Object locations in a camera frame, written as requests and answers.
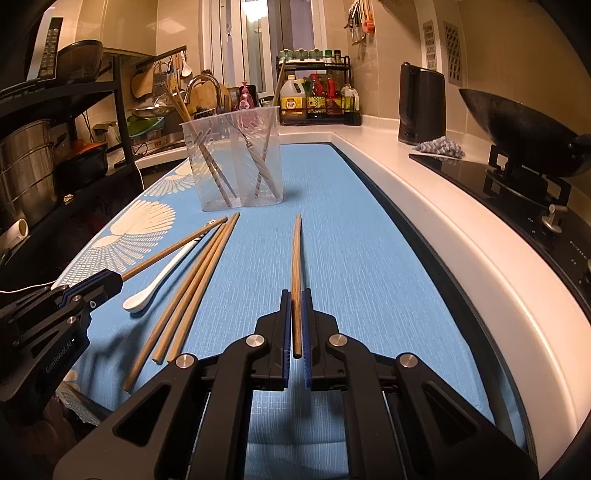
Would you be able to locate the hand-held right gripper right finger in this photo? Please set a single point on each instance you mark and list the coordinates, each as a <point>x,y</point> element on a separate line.
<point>307,350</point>

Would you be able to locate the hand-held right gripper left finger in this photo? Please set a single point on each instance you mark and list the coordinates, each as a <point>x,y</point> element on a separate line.
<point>285,350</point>

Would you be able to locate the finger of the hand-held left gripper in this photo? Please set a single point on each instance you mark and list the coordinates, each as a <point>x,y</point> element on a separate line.
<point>99,277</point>
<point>99,296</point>

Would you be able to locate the wooden chopstick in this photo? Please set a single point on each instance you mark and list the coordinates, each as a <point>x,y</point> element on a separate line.
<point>193,291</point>
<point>205,286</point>
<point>275,92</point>
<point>175,248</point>
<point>175,307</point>
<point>186,110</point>
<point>178,107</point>
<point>297,258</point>

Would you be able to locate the clear plastic utensil holder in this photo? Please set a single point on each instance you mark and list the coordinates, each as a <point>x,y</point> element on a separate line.
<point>221,138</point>

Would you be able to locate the small crumpled wrapper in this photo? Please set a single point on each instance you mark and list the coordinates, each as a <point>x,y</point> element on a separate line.
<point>68,198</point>

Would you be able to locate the white plastic tube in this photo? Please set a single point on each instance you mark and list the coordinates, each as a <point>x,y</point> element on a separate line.
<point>14,235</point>

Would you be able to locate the blue printed tablecloth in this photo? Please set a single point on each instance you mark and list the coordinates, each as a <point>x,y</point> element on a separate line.
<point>369,277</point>

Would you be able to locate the black pot with orange lid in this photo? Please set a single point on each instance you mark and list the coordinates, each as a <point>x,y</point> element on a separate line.
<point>83,166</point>

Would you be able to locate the steel stockpot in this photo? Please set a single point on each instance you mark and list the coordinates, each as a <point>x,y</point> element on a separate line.
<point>25,175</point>

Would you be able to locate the green strainer basket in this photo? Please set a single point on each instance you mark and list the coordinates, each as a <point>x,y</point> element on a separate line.
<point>143,125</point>

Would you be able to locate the black shelf rack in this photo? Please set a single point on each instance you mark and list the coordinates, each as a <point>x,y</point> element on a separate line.
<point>122,115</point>

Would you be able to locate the steel bowl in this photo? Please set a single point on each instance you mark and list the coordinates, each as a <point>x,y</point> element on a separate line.
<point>150,110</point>

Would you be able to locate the light hanging cutting board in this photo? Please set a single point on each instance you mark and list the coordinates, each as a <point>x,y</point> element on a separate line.
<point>142,81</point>

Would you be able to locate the metal grater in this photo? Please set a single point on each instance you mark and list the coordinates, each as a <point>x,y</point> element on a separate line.
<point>159,77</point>

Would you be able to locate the wooden cutting board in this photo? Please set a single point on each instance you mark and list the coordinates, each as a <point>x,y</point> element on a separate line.
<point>207,94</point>

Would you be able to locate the dark bowl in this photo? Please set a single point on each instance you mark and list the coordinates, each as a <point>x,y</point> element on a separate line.
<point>81,62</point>

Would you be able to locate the steel kitchen faucet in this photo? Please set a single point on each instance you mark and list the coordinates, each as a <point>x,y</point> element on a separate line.
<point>203,78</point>

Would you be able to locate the white hanging ladle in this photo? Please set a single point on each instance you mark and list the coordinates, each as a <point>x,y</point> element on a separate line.
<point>186,68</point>

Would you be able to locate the black glass cooktop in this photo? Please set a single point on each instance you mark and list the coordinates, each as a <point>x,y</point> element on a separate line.
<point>461,180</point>

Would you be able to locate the pink dish soap bottle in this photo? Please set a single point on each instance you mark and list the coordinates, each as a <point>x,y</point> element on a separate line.
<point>246,99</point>

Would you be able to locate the microwave oven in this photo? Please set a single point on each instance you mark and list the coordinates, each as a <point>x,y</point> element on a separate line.
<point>46,50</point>

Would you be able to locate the blue-grey dishcloth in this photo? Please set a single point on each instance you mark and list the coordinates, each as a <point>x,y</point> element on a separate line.
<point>438,148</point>

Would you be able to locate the cooking oil jug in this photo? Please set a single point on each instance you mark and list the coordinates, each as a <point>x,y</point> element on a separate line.
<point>293,104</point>

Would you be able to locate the glass oil dispenser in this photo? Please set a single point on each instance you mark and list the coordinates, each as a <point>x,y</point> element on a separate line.
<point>351,106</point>

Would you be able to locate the red sauce bottle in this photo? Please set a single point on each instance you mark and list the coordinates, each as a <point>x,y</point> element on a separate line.
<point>333,101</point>

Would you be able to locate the black electric kettle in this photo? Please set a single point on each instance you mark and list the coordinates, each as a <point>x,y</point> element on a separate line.
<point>422,106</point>

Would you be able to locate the black burner grate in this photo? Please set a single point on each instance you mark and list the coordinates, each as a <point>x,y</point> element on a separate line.
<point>517,180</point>

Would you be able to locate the metal stove knob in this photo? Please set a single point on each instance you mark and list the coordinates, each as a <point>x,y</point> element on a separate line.
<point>551,219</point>

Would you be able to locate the white framed window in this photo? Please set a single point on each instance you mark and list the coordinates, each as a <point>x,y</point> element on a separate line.
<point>258,46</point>

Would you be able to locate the black spice rack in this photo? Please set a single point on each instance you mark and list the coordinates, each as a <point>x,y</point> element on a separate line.
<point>355,69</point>

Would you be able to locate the row of spice jars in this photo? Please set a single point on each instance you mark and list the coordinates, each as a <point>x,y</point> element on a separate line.
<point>309,54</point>

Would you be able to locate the black wok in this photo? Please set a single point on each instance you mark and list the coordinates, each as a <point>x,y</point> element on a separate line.
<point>517,124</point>

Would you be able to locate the metal hanging kitchen tools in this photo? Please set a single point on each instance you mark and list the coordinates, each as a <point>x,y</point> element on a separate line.
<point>354,23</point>

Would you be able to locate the orange hanging kitchen tool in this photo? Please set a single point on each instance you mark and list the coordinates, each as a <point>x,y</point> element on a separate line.
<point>368,21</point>

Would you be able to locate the wall outlet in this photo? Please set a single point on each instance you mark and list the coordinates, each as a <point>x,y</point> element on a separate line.
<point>104,133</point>

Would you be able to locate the narrow wall vent grille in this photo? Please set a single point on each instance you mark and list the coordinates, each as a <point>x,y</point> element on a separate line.
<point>429,46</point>

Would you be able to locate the wide wall vent grille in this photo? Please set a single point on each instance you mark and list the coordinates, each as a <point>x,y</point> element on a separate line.
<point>452,53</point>

